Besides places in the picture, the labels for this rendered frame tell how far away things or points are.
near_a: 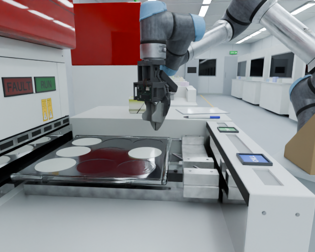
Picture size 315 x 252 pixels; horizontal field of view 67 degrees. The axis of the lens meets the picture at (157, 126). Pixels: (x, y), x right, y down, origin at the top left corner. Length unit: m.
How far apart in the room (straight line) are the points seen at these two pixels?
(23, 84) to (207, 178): 0.54
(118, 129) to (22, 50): 0.41
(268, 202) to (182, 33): 0.51
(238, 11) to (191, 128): 0.48
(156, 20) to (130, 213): 0.49
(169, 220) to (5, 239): 0.32
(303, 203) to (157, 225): 0.28
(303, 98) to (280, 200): 0.67
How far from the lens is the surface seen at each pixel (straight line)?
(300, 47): 0.99
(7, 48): 0.72
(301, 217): 0.43
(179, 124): 0.90
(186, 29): 0.73
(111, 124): 0.93
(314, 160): 0.89
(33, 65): 0.80
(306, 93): 1.02
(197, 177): 0.56
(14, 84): 0.72
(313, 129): 0.87
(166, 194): 0.61
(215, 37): 0.98
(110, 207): 0.61
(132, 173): 0.58
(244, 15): 1.05
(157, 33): 0.69
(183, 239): 0.51
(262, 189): 0.40
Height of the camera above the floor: 1.13
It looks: 12 degrees down
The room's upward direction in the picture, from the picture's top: straight up
